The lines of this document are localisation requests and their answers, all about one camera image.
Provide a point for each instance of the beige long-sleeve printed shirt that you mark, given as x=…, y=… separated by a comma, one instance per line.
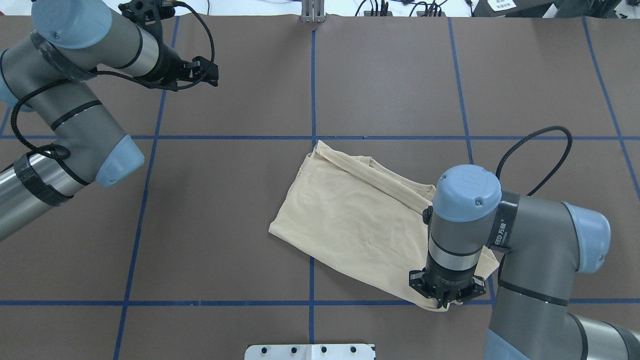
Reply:
x=359, y=218

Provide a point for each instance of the aluminium frame post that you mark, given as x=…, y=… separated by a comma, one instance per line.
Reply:
x=313, y=11

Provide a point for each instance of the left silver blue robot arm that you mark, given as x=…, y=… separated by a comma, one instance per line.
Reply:
x=71, y=138

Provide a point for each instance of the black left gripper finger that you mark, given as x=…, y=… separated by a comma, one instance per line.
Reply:
x=204, y=70

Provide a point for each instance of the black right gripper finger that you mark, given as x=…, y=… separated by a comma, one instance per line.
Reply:
x=443, y=302

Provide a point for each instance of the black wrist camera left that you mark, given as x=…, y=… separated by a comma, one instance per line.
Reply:
x=144, y=12

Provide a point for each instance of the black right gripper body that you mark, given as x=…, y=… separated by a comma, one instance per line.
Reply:
x=451, y=276

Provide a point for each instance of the white central mounting column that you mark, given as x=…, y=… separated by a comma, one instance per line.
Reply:
x=327, y=351

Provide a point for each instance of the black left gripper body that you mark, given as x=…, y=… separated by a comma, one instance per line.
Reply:
x=168, y=66

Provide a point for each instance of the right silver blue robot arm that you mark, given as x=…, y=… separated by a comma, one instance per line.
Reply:
x=544, y=244

